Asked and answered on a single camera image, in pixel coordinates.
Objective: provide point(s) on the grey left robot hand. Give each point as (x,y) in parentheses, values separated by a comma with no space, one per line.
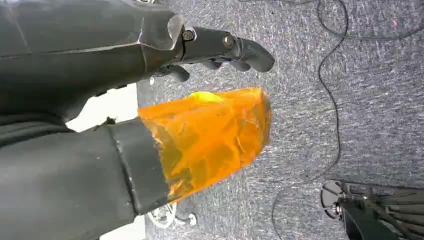
(66,182)

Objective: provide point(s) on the black stand base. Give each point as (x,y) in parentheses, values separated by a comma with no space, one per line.
(371,218)

